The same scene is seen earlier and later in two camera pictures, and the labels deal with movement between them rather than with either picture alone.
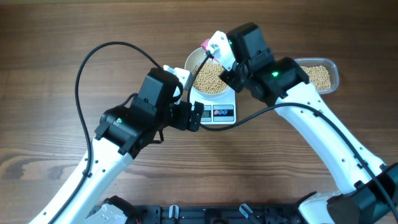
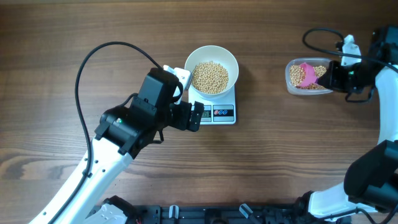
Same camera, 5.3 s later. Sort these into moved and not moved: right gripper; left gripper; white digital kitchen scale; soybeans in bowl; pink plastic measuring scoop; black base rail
Moved: right gripper; pink plastic measuring scoop
Not moved: left gripper; soybeans in bowl; white digital kitchen scale; black base rail
